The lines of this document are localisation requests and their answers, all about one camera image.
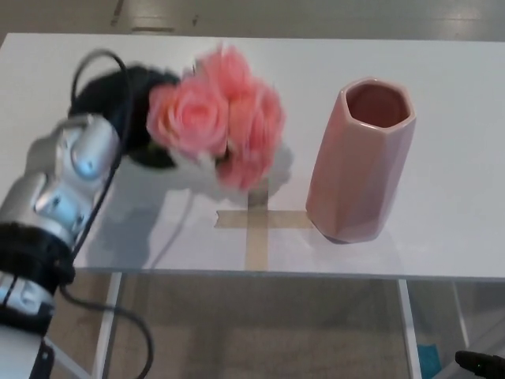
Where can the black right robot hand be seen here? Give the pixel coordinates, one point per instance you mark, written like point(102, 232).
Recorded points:
point(485, 365)

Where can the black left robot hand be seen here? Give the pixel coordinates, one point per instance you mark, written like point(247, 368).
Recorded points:
point(136, 106)

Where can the pink artificial rose bouquet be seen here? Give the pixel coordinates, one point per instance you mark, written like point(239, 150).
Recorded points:
point(197, 114)

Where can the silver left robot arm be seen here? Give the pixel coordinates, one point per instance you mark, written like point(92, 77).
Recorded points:
point(47, 189)

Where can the pink faceted ceramic vase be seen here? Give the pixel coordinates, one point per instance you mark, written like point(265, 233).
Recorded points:
point(355, 177)

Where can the thin white table leg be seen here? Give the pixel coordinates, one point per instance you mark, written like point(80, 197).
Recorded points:
point(462, 316)

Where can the blue floor tape patch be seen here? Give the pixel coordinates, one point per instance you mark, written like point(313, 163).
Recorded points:
point(429, 361)

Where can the beige horizontal tape strip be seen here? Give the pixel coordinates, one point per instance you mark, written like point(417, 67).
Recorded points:
point(284, 220)

